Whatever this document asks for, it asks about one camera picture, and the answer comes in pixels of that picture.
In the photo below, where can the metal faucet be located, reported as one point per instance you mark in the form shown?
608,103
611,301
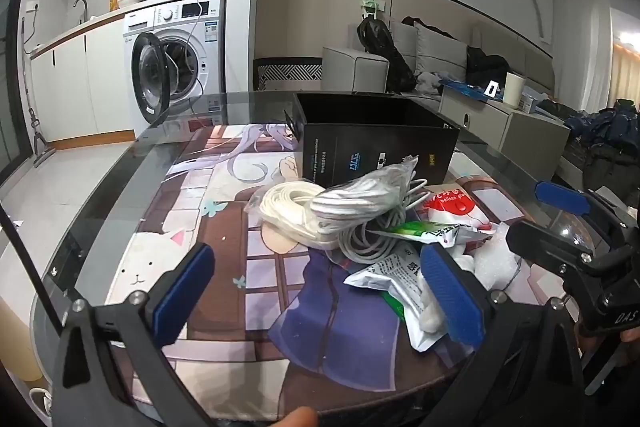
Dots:
82,4

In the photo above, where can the flat blue box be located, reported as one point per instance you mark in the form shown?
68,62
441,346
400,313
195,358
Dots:
465,89

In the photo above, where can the sheer white curtain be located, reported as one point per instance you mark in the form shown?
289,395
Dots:
580,37

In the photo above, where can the printed desk mat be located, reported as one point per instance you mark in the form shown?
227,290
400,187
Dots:
225,267

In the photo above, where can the black cardboard box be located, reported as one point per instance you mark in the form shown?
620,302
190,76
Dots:
350,147

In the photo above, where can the black backpack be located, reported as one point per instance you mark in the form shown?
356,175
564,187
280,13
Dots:
385,52

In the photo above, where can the grey side cabinet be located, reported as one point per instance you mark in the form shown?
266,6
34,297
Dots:
520,132

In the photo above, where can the small white card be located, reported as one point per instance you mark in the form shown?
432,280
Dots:
492,89

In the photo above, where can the person's left hand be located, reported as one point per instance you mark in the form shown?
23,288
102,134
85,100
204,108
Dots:
300,418

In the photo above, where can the patterned rug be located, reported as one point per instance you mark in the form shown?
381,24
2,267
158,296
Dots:
290,72

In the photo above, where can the small grey cushion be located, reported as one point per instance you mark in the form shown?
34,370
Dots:
404,38

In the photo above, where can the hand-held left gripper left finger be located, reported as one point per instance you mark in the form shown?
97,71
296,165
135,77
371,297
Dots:
182,292

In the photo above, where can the green and white packet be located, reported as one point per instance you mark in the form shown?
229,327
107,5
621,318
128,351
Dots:
425,232

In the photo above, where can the large grey cushion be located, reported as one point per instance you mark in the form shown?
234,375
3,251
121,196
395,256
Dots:
440,49

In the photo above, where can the white kitchen base cabinets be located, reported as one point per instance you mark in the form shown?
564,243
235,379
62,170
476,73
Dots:
70,87

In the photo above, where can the dark blue jacket pile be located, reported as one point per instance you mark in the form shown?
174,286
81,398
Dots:
610,132

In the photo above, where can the grey ottoman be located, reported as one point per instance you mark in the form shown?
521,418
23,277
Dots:
352,69

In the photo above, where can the wall socket with green plug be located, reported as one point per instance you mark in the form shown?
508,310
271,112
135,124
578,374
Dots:
371,6

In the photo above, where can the red and white packet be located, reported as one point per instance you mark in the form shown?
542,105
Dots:
450,207

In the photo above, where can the black cloth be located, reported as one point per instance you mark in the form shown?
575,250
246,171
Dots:
425,26

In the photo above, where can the grey sofa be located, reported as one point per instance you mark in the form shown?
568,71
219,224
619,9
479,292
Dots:
530,62

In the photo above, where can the grey mop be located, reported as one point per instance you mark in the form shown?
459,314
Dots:
36,117

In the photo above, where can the white cup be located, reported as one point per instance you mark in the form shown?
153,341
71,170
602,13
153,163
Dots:
514,91

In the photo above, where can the beige curtain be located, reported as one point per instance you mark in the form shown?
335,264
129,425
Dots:
627,67

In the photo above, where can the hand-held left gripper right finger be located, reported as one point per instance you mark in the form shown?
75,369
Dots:
450,302

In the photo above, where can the white washing machine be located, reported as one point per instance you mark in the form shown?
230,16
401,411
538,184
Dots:
200,57

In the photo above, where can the black jacket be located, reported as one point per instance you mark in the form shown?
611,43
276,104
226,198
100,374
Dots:
487,67

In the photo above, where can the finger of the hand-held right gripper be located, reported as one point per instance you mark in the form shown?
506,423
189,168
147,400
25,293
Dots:
560,198
545,244

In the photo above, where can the small white blue box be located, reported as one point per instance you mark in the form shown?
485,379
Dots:
531,101

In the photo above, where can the white printed packet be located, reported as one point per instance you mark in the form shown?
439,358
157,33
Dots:
395,272

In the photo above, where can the person's right hand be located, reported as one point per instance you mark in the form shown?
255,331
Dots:
631,336

